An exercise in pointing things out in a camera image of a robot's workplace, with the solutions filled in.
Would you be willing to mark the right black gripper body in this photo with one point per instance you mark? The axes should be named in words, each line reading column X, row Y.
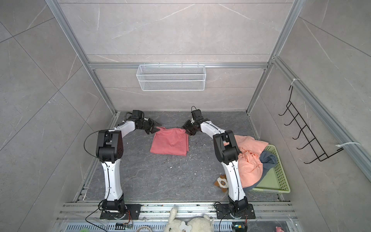
column 191, row 127

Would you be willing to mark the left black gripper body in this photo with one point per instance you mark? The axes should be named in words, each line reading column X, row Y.
column 148, row 126

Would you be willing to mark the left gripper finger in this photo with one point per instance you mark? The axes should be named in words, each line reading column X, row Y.
column 155, row 123
column 154, row 130

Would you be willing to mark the dark pink t-shirt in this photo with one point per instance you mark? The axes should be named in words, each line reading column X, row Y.
column 173, row 141

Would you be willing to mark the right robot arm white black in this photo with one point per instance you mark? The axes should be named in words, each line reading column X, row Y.
column 226, row 152

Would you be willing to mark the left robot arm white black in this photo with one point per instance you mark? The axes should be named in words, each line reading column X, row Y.
column 109, row 152

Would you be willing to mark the small brown plush toy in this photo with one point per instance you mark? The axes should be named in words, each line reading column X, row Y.
column 222, row 183

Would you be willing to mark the light salmon t-shirt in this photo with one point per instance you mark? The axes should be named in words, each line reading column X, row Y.
column 250, row 166

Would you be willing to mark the grey blue t-shirt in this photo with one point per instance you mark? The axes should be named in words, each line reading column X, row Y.
column 269, row 161

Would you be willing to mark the white plush bunny toy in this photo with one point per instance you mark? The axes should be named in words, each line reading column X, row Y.
column 197, row 224

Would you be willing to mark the green plastic basket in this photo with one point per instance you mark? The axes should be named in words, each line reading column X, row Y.
column 275, row 181

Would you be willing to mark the white wire mesh basket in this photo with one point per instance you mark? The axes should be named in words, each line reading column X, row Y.
column 171, row 77

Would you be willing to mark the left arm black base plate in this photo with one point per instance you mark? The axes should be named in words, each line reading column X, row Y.
column 132, row 211

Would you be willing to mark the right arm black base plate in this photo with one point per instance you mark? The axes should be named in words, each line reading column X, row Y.
column 223, row 211

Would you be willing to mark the aluminium frame rails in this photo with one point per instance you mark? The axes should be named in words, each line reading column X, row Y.
column 144, row 217

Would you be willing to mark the black wire hook rack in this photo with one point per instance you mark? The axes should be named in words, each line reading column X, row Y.
column 311, row 141

